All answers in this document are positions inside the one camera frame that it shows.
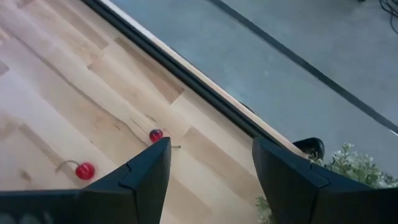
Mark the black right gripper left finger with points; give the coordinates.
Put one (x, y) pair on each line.
(109, 202)

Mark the green artificial plant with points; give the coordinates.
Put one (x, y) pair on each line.
(354, 168)

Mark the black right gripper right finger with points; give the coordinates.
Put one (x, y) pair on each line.
(311, 199)

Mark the bright red cherry with stem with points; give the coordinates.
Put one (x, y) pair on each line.
(85, 171)

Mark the dark red cherry with stem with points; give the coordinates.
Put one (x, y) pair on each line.
(155, 135)

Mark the black table edge frame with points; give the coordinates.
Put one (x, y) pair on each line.
(186, 77)

